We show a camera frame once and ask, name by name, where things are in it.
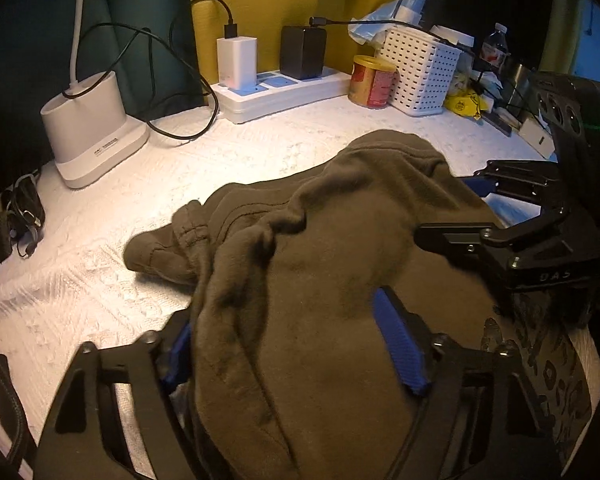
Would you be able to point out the white desk lamp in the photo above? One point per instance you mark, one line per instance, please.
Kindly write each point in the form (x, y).
(92, 130)

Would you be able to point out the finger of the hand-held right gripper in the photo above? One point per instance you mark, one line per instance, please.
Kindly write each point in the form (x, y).
(525, 177)
(460, 242)

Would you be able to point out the red tin can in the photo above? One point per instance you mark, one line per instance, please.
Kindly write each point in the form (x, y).
(372, 82)

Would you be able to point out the white plastic basket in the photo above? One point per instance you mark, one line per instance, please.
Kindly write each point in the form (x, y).
(420, 75)

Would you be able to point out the dark smartphone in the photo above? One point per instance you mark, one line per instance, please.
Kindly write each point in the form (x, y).
(497, 122)

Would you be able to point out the leopard print cloth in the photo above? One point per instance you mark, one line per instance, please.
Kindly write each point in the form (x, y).
(555, 360)

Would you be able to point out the black charger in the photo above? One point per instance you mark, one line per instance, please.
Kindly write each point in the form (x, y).
(302, 52)

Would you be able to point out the clear water bottle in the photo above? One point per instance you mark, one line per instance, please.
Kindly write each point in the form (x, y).
(495, 50)

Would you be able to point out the teal curtain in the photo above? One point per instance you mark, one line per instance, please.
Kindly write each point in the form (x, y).
(30, 35)

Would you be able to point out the crumpled plastic bag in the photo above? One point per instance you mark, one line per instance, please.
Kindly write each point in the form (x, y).
(375, 22)

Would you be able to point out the steel thermos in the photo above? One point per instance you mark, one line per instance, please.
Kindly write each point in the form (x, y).
(519, 77)

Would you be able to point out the white charger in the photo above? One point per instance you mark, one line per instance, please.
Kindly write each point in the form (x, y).
(236, 62)

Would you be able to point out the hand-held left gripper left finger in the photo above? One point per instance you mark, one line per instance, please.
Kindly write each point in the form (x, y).
(172, 365)

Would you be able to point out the yellow packet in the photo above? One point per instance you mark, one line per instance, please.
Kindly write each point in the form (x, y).
(465, 104)

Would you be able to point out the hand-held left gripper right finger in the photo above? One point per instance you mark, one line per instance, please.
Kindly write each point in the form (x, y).
(400, 345)

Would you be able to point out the brown t-shirt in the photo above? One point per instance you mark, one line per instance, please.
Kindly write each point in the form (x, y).
(305, 285)

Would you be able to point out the narrow yellow curtain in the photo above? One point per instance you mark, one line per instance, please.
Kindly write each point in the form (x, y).
(560, 10)

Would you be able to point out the white tissue box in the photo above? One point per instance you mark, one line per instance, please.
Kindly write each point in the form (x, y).
(535, 135)

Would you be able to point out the white power strip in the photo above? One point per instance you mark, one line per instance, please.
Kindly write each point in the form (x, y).
(290, 95)

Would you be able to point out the glass jar with white lid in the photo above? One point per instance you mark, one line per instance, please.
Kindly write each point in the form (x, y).
(462, 42)

